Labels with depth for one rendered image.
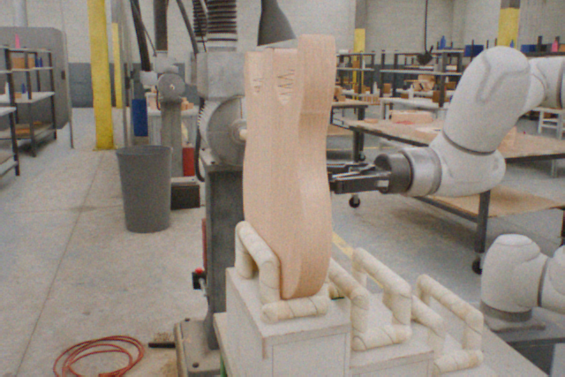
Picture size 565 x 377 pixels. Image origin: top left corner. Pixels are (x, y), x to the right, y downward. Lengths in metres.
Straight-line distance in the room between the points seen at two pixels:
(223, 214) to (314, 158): 1.36
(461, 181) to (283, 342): 0.42
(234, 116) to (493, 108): 1.12
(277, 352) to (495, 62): 0.57
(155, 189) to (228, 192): 2.53
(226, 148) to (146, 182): 2.69
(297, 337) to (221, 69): 0.92
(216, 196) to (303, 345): 1.27
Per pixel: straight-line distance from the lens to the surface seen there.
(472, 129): 0.90
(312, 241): 0.70
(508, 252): 1.68
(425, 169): 0.92
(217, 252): 2.10
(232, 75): 1.52
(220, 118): 1.81
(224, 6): 1.67
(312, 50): 0.67
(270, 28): 1.64
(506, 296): 1.71
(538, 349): 1.78
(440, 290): 1.10
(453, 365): 1.03
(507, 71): 0.88
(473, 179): 0.96
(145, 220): 4.59
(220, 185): 2.01
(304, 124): 0.69
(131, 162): 4.46
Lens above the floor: 1.51
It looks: 12 degrees down
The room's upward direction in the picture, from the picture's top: straight up
